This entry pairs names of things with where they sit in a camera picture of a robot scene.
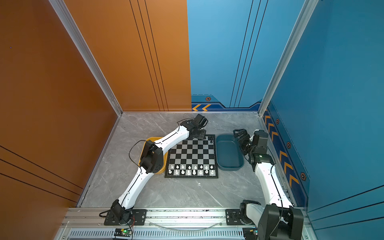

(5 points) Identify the white chess piece row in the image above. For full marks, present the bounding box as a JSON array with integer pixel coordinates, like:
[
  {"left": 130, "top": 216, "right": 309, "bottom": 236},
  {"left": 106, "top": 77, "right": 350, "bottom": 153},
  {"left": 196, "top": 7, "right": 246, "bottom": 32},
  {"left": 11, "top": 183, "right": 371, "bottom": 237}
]
[{"left": 166, "top": 164, "right": 218, "bottom": 178}]

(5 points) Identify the aluminium corner post right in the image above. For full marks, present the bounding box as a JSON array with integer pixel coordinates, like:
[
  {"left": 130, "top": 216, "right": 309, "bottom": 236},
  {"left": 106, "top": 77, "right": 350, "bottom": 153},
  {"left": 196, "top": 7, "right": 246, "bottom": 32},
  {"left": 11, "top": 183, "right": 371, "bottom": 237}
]
[{"left": 258, "top": 0, "right": 319, "bottom": 117}]

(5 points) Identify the green circuit board left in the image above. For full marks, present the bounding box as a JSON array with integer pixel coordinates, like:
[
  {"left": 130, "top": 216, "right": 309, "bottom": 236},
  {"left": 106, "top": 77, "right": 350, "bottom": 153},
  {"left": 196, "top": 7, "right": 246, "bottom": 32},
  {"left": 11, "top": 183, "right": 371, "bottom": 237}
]
[{"left": 114, "top": 228, "right": 133, "bottom": 240}]

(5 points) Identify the teal plastic tray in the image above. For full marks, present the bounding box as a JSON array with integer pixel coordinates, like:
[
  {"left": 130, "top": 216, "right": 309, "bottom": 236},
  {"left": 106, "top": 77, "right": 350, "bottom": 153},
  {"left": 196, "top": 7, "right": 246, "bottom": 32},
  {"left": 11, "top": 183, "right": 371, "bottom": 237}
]
[{"left": 216, "top": 134, "right": 244, "bottom": 171}]

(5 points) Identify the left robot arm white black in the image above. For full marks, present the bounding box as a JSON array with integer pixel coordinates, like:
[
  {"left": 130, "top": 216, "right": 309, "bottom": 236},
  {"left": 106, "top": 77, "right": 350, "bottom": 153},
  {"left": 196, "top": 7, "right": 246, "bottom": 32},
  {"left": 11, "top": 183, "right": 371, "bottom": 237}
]
[{"left": 110, "top": 114, "right": 208, "bottom": 225}]

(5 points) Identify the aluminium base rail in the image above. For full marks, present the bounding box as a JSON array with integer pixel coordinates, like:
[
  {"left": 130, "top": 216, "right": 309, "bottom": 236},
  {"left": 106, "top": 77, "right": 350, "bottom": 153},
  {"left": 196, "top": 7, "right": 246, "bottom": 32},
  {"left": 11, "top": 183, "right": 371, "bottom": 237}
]
[{"left": 55, "top": 207, "right": 256, "bottom": 240}]

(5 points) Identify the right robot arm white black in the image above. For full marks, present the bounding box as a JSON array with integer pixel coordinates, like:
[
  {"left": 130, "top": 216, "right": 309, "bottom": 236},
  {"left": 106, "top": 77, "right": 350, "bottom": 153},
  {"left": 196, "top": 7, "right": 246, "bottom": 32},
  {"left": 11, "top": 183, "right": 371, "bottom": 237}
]
[{"left": 233, "top": 129, "right": 304, "bottom": 240}]

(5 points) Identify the black white chess board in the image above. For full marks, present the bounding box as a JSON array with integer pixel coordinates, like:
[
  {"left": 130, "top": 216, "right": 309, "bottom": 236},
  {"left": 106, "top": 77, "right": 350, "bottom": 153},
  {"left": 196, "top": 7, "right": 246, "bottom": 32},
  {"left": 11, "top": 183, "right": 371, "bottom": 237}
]
[{"left": 165, "top": 135, "right": 219, "bottom": 179}]

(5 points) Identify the aluminium corner post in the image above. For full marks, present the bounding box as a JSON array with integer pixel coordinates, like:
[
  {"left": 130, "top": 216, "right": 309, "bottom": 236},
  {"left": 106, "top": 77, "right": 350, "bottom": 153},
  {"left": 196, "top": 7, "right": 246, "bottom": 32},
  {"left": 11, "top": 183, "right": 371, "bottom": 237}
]
[
  {"left": 49, "top": 0, "right": 123, "bottom": 118},
  {"left": 258, "top": 0, "right": 319, "bottom": 117}
]

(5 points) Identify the yellow plastic tray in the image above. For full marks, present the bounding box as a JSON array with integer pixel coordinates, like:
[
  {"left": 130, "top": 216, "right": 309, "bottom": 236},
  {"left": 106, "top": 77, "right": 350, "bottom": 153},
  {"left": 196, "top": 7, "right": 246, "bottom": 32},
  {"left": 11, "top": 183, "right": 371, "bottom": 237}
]
[{"left": 139, "top": 137, "right": 168, "bottom": 175}]

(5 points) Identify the aluminium corner post left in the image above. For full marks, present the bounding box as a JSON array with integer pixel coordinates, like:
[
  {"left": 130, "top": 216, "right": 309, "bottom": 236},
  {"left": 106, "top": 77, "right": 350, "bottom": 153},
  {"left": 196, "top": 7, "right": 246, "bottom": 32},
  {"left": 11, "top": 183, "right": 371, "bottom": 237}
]
[{"left": 49, "top": 0, "right": 123, "bottom": 118}]

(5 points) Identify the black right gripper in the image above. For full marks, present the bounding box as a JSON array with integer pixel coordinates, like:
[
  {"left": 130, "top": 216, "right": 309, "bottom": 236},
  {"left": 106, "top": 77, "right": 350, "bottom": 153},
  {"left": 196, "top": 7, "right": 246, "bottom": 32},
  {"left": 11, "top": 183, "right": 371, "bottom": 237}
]
[{"left": 233, "top": 129, "right": 256, "bottom": 155}]

